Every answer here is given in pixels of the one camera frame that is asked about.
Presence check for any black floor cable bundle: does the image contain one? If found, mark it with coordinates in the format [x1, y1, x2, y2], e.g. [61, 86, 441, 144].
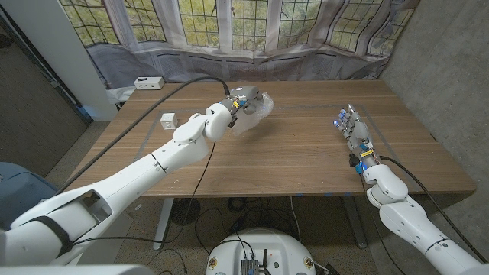
[227, 196, 291, 238]

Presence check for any white table leg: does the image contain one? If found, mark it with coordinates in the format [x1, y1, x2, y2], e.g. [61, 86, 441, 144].
[152, 197, 176, 250]

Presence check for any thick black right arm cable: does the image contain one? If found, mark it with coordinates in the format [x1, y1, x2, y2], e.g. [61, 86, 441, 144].
[379, 154, 489, 265]

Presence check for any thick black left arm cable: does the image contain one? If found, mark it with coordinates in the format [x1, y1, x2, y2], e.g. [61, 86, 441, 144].
[56, 76, 232, 195]

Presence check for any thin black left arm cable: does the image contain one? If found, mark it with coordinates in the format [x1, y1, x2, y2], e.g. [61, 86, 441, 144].
[70, 140, 217, 245]

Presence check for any grey table leg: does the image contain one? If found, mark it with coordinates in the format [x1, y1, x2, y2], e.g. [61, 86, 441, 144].
[341, 195, 368, 249]

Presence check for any round black floor fan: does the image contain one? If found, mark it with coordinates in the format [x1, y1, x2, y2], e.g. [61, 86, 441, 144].
[170, 198, 202, 226]

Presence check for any blue fabric seat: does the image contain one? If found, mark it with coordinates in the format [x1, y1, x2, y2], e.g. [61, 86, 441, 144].
[0, 161, 58, 230]

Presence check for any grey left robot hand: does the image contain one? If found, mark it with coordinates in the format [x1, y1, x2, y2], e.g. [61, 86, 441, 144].
[219, 85, 264, 127]

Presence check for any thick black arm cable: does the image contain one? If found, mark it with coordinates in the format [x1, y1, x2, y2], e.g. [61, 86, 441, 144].
[56, 76, 232, 195]
[379, 154, 489, 265]

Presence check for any clear bubble wrap sheet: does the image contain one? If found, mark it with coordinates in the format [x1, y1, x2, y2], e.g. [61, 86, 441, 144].
[228, 91, 275, 138]

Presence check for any white partition panel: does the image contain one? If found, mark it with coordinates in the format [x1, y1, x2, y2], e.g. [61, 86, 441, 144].
[0, 0, 118, 121]

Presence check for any thin black torso cable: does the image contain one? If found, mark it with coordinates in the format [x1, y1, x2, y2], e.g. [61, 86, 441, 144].
[194, 208, 256, 261]

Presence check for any grey electronics box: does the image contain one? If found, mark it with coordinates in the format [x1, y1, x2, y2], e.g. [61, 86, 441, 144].
[240, 258, 260, 275]

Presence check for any white floor cable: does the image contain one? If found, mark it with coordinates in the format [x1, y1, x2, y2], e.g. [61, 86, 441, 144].
[289, 196, 303, 242]

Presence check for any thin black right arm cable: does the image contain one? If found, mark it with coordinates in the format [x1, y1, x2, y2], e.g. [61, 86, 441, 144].
[358, 173, 408, 275]

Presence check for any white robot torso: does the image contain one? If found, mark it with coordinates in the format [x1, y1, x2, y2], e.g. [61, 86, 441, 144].
[205, 228, 317, 275]

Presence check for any white power socket box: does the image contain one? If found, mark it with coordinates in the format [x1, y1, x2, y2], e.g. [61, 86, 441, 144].
[133, 76, 166, 91]

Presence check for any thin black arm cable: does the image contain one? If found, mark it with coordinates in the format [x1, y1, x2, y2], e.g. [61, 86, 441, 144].
[358, 173, 408, 275]
[70, 140, 217, 245]

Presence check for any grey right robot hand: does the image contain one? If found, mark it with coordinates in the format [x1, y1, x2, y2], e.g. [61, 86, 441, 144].
[332, 103, 381, 176]

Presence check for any printed window backdrop cloth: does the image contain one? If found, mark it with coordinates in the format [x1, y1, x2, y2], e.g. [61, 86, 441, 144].
[59, 0, 421, 91]

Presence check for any small white cube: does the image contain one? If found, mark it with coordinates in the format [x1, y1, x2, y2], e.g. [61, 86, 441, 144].
[160, 112, 179, 131]

